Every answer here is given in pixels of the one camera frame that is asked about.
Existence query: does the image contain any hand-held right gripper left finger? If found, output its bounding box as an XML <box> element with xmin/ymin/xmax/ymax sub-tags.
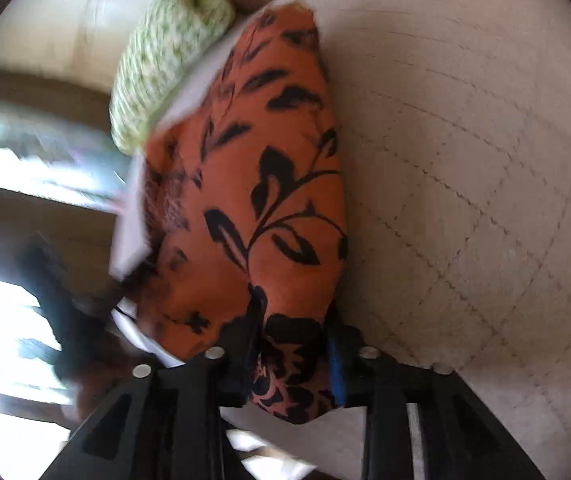
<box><xmin>40</xmin><ymin>310</ymin><xmax>264</xmax><ymax>480</ymax></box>

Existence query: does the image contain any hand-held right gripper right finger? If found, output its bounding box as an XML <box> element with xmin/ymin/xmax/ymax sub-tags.
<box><xmin>325</xmin><ymin>325</ymin><xmax>549</xmax><ymax>480</ymax></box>

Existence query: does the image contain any orange floral print garment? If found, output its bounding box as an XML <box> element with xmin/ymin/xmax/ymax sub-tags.
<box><xmin>136</xmin><ymin>2</ymin><xmax>351</xmax><ymax>426</ymax></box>

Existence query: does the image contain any white quilted blanket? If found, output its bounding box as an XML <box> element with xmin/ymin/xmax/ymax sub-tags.
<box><xmin>110</xmin><ymin>0</ymin><xmax>571</xmax><ymax>480</ymax></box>

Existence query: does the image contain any green patterned pillow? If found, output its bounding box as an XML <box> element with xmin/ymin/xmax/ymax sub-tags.
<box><xmin>110</xmin><ymin>0</ymin><xmax>237</xmax><ymax>157</ymax></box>

